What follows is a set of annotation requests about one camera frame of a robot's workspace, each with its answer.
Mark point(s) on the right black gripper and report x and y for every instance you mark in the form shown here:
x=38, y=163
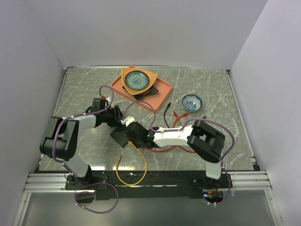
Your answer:
x=137, y=144

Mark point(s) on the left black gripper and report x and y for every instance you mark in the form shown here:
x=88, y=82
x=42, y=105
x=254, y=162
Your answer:
x=115, y=123

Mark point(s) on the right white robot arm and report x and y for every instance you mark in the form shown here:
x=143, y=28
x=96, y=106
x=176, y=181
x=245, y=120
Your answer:
x=203, y=139

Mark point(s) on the woven bamboo basket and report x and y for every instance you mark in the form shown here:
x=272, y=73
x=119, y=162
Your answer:
x=152, y=76

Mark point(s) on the black network switch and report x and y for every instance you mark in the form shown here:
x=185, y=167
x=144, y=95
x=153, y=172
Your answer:
x=119, y=135

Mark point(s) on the dark plate under basket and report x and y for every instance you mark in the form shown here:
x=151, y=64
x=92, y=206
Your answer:
x=138, y=94

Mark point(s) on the teal patterned plate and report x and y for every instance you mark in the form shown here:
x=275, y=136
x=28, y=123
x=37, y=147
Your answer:
x=137, y=80

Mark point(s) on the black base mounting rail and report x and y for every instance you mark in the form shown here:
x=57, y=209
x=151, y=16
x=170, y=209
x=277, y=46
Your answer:
x=109, y=184

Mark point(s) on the salmon plastic tray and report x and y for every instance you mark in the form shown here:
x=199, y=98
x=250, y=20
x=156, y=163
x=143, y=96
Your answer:
x=152, y=103

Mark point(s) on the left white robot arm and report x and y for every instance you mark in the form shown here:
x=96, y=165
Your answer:
x=60, y=138

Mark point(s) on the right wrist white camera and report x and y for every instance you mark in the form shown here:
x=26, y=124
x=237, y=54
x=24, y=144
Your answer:
x=127, y=121

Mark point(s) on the blue white porcelain bowl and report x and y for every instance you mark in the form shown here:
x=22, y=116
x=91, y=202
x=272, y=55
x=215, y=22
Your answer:
x=192, y=103

